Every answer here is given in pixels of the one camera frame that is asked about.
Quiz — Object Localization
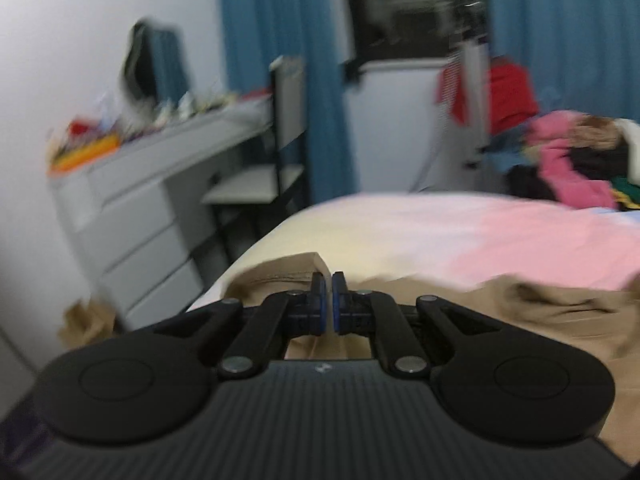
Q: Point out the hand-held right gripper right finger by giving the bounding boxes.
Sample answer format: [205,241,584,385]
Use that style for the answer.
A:
[332,271,501,379]

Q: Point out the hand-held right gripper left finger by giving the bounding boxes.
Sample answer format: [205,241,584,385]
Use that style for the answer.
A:
[152,271,331,377]

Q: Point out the tan garment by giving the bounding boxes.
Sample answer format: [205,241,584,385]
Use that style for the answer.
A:
[222,252,640,466]

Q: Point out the pastel tie-dye bed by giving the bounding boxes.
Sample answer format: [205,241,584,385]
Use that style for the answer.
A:
[187,191,640,311]

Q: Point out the black and white chair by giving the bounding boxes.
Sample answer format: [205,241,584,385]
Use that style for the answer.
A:
[202,56,308,266]

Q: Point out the white vanity table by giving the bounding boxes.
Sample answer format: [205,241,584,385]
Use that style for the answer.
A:
[47,97,273,333]

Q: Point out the cardboard box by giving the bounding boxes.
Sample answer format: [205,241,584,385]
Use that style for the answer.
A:
[57,297,123,351]

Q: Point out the row of cosmetic bottles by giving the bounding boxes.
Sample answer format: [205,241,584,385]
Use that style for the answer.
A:
[95,87,241,131]

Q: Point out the white tripod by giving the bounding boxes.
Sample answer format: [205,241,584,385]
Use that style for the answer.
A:
[450,42,491,171]

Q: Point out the pink cloth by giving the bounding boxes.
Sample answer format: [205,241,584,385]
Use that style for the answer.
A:
[525,112,618,208]

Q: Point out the red cloth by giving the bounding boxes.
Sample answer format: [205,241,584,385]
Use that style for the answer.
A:
[435,60,541,133]

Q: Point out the orange tray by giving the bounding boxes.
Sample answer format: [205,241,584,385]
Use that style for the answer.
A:
[47,132,122,176]

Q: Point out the narrow blue curtain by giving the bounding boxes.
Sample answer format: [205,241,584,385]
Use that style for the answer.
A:
[217,0,358,203]

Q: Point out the wavy vanity mirror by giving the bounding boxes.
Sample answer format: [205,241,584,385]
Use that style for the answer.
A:
[119,19,191,111]

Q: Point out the black garment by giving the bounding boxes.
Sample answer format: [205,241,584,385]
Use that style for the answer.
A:
[507,145,636,201]

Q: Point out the dark window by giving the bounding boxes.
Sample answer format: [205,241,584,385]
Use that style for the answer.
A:
[342,0,493,63]

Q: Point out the green cloth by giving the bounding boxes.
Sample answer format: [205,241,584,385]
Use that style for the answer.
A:
[611,177,640,211]

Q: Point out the brown crumpled garment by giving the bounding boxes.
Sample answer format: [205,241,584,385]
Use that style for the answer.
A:
[570,115,626,148]

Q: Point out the white garment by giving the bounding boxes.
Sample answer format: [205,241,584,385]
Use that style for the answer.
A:
[612,119,640,186]

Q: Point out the wide blue curtain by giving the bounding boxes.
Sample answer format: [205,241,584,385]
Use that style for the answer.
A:
[485,0,640,126]

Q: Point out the black tripod camera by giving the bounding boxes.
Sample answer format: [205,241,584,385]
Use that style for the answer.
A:
[427,0,488,43]

